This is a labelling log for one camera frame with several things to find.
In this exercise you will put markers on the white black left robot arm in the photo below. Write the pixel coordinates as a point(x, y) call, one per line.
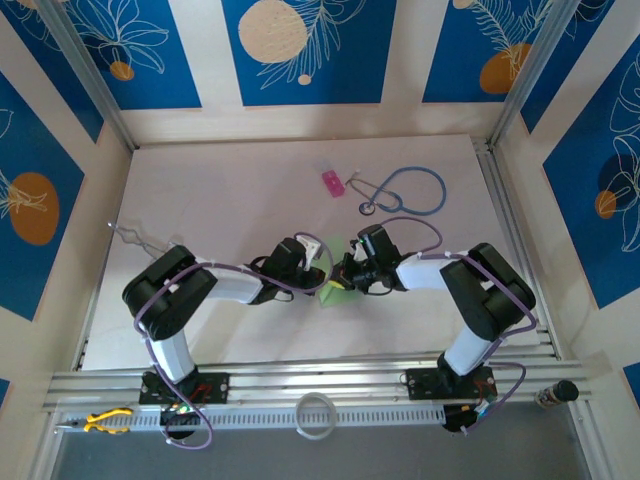
point(170, 295)

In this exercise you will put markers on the black controller board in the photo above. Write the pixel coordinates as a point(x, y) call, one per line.
point(455, 420)
point(172, 417)

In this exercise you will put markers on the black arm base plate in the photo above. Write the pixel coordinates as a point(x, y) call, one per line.
point(422, 384)
point(215, 387)

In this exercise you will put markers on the light green paper sheet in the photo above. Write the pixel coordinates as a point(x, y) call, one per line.
point(336, 299)

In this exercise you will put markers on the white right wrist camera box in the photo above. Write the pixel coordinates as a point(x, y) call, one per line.
point(357, 253)

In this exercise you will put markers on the aluminium mounting rail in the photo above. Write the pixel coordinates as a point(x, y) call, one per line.
point(320, 382)

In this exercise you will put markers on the aluminium frame post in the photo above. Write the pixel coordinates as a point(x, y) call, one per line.
point(531, 75)
point(95, 85)

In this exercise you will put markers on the white tape roll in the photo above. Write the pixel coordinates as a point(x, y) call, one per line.
point(299, 422)

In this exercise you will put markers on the small pink bottle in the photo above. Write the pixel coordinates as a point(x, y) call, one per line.
point(332, 182)

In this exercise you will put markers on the aluminium side rail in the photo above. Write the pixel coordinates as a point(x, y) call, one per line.
point(84, 352)
point(491, 175)

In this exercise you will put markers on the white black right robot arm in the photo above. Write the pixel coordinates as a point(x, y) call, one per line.
point(485, 295)

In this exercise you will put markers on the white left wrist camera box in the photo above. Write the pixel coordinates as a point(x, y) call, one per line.
point(311, 247)

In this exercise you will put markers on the blue stethoscope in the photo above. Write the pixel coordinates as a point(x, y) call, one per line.
point(367, 209)

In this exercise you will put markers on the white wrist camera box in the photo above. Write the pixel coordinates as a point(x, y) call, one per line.
point(357, 253)
point(311, 247)

